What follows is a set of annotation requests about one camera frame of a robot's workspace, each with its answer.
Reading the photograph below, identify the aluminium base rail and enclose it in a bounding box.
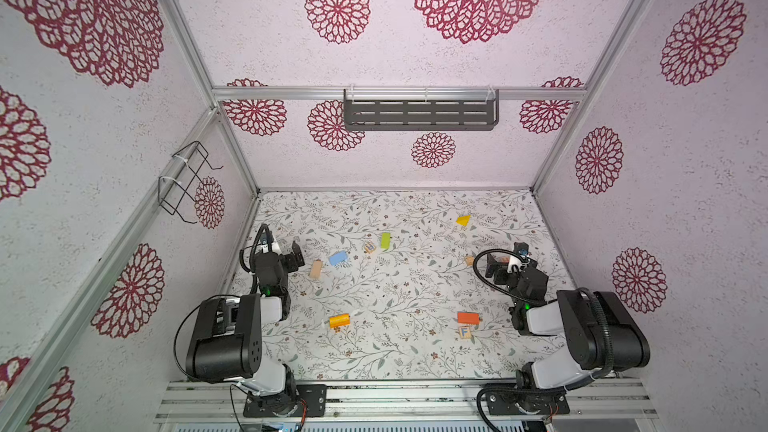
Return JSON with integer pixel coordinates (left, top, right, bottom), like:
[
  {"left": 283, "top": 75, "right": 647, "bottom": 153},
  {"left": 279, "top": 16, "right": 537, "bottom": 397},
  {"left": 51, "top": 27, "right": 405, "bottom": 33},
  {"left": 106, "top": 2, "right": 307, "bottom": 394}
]
[{"left": 152, "top": 378, "right": 658, "bottom": 426}]

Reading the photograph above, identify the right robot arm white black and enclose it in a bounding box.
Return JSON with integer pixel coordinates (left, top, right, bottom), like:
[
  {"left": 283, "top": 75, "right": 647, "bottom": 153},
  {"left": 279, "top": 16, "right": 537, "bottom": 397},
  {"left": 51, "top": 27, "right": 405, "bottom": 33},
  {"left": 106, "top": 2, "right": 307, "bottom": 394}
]
[{"left": 472, "top": 242, "right": 651, "bottom": 419}]

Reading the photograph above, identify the red orange wood block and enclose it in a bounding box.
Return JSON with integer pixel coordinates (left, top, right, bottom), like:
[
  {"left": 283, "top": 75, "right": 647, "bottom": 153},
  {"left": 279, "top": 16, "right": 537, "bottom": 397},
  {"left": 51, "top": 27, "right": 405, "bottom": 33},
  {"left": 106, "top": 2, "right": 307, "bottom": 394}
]
[{"left": 457, "top": 312, "right": 481, "bottom": 326}]

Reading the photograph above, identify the light blue wood block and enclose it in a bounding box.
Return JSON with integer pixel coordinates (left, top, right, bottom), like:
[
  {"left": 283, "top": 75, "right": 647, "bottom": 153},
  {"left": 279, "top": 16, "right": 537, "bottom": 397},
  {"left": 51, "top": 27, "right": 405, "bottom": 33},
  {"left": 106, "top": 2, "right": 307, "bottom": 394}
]
[{"left": 329, "top": 251, "right": 349, "bottom": 267}]

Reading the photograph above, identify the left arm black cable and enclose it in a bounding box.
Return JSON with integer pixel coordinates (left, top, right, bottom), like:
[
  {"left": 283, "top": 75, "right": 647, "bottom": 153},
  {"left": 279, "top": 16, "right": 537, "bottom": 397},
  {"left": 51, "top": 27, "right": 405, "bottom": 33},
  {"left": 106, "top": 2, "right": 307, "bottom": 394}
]
[{"left": 172, "top": 296, "right": 241, "bottom": 382}]

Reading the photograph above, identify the orange yellow wood block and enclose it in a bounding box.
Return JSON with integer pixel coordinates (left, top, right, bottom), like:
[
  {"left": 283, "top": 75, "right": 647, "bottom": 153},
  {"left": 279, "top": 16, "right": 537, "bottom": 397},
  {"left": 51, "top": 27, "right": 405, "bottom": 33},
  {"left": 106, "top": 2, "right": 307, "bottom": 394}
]
[{"left": 328, "top": 314, "right": 351, "bottom": 329}]

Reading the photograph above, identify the letter F wood cube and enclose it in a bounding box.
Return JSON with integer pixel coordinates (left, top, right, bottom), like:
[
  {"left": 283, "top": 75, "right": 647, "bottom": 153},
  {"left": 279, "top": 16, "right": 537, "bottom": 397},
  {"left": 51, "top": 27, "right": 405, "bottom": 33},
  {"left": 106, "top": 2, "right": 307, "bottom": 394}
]
[{"left": 459, "top": 325, "right": 472, "bottom": 339}]

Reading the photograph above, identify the natural wood long block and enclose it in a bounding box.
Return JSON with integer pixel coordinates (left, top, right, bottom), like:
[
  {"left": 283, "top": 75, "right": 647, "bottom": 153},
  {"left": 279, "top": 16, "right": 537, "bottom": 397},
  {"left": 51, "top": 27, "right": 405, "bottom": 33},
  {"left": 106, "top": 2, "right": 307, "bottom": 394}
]
[{"left": 309, "top": 260, "right": 324, "bottom": 280}]

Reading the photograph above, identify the yellow triangle wood block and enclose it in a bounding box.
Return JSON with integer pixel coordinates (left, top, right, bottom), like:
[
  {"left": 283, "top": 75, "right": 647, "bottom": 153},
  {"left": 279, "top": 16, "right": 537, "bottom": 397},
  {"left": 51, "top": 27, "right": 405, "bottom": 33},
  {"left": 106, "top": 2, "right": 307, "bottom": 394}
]
[{"left": 456, "top": 215, "right": 471, "bottom": 227}]

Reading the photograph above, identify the green wood block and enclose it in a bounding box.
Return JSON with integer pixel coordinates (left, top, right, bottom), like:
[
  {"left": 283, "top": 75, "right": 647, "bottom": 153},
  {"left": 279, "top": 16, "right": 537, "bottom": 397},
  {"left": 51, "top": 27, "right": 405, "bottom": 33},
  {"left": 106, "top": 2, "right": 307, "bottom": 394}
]
[{"left": 380, "top": 232, "right": 391, "bottom": 250}]

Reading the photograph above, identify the grey metal wall shelf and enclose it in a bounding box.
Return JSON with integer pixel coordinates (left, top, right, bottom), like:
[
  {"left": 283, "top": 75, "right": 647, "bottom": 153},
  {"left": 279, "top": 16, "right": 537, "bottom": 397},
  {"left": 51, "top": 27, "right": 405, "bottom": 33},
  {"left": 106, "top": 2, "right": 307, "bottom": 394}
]
[{"left": 342, "top": 90, "right": 499, "bottom": 132}]

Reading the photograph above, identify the black wire wall basket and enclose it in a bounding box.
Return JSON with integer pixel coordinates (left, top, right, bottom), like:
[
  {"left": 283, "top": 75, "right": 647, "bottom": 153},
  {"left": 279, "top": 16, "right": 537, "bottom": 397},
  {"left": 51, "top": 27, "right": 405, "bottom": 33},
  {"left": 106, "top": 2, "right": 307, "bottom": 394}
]
[{"left": 157, "top": 141, "right": 225, "bottom": 229}]

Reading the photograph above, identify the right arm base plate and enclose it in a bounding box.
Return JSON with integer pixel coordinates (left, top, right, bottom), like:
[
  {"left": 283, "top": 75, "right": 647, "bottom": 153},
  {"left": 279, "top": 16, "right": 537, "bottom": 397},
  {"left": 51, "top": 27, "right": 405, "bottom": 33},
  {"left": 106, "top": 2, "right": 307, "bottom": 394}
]
[{"left": 476, "top": 383, "right": 571, "bottom": 416}]

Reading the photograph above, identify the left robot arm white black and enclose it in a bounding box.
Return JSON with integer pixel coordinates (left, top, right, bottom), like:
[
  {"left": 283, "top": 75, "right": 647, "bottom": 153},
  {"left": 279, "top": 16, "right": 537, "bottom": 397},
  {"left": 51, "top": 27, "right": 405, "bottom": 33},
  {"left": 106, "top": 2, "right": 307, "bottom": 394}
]
[{"left": 173, "top": 242, "right": 309, "bottom": 417}]

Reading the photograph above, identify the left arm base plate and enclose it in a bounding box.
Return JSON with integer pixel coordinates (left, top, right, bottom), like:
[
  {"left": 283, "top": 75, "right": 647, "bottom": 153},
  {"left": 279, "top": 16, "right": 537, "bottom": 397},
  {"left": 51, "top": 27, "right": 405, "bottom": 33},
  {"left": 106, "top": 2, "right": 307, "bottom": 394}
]
[{"left": 243, "top": 384, "right": 328, "bottom": 419}]

